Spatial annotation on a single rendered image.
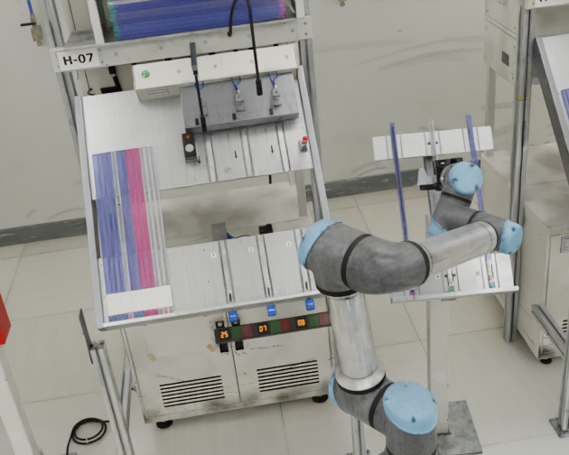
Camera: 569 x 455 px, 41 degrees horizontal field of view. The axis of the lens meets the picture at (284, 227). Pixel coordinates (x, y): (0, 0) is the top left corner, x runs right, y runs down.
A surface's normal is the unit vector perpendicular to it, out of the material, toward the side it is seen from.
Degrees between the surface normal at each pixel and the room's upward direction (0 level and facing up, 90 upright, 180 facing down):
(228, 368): 90
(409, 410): 8
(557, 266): 90
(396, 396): 8
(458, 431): 0
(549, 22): 90
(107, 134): 46
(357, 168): 90
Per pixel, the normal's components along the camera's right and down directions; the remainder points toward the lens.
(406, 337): -0.10, -0.87
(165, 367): 0.13, 0.47
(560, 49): 0.02, -0.29
